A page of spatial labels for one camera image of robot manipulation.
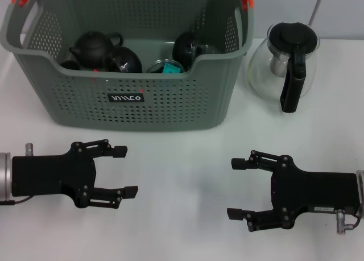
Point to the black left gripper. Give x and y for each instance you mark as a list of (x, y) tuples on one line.
[(51, 175)]

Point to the teal square toy brick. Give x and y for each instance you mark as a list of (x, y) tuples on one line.
[(171, 68)]

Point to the grey perforated plastic storage bin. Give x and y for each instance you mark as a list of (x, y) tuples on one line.
[(170, 101)]

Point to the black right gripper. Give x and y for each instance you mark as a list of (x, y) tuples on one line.
[(312, 190)]

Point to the glass teacup black holder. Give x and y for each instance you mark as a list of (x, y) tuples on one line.
[(125, 60), (157, 67), (185, 49)]

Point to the glass coffee pot black lid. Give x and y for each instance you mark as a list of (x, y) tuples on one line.
[(293, 36)]

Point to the black clay teapot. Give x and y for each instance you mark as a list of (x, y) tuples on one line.
[(91, 50)]

